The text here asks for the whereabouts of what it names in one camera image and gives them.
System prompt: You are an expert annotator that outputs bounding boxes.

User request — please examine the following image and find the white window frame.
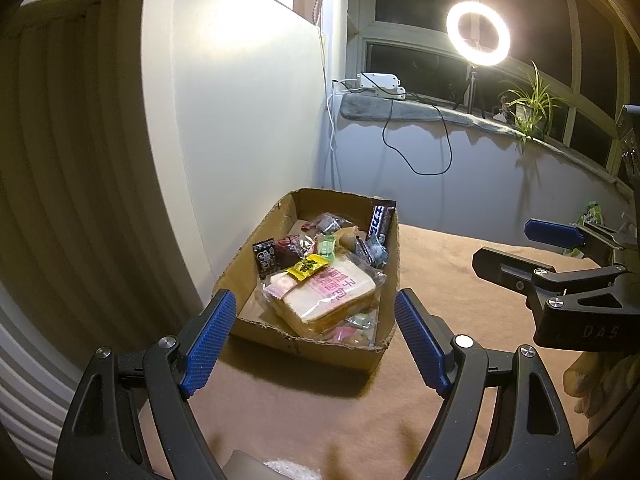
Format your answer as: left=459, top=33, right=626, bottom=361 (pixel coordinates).
left=345, top=0, right=640, bottom=181

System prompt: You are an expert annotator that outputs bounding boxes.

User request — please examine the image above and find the black tripod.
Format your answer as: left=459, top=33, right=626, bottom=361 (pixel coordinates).
left=452, top=65, right=488, bottom=116

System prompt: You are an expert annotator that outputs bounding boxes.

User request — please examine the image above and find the person's right hand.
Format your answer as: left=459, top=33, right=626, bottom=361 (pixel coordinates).
left=564, top=352, right=640, bottom=413

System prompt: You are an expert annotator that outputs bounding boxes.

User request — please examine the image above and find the dark blue chocolate bar wrapper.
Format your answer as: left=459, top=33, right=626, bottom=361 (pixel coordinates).
left=366, top=203, right=397, bottom=242

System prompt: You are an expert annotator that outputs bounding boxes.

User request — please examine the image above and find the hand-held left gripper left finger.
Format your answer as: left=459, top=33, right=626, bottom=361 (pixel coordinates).
left=56, top=289, right=238, bottom=480

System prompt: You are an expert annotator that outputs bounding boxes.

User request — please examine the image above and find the black candy wrapper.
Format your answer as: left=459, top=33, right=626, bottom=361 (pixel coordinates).
left=251, top=237, right=281, bottom=278

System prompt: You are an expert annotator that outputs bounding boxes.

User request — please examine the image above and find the beige tablecloth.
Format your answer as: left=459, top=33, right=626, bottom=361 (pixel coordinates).
left=140, top=222, right=640, bottom=480

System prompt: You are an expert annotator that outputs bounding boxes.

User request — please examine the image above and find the potted spider plant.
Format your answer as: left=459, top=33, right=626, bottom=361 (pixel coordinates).
left=497, top=60, right=571, bottom=153

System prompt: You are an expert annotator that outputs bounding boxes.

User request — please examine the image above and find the grey windowsill mat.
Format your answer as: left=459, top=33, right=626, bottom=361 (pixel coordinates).
left=340, top=92, right=640, bottom=196

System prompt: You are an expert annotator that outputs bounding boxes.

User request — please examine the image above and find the black cable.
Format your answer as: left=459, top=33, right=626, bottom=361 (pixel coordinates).
left=382, top=92, right=453, bottom=176

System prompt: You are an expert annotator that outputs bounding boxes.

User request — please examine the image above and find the brown cardboard box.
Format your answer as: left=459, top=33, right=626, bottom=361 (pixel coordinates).
left=212, top=187, right=401, bottom=373

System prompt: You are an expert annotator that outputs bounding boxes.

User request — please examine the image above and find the white power box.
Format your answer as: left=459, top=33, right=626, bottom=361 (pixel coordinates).
left=356, top=72, right=407, bottom=100

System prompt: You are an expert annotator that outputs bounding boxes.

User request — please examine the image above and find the grey flat object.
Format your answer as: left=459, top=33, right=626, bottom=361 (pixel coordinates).
left=225, top=449, right=326, bottom=480

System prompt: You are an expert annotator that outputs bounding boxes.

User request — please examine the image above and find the ring light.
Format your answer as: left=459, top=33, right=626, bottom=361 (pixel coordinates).
left=446, top=1, right=512, bottom=67

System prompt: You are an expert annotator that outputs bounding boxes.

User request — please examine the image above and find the sliced bread packet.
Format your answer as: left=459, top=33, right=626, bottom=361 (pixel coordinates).
left=255, top=255, right=388, bottom=338

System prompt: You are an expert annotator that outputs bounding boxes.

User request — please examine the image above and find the yellow candy wrapper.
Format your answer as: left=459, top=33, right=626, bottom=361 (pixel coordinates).
left=286, top=254, right=328, bottom=281

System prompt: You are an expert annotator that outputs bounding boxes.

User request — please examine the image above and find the green white carton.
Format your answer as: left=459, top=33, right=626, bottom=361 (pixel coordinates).
left=562, top=201, right=606, bottom=258

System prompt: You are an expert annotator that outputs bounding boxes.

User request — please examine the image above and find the white cabinet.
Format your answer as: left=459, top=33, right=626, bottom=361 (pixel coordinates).
left=140, top=0, right=331, bottom=303

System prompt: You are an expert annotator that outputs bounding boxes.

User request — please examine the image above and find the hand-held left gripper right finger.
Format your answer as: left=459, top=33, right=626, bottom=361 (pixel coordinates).
left=394, top=288, right=583, bottom=480

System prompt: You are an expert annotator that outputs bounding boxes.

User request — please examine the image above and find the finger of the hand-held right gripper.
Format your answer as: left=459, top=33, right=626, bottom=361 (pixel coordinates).
left=524, top=218, right=640, bottom=261
left=472, top=246, right=640, bottom=356

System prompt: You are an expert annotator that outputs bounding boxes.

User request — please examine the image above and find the white cable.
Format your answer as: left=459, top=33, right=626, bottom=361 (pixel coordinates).
left=325, top=80, right=361, bottom=188

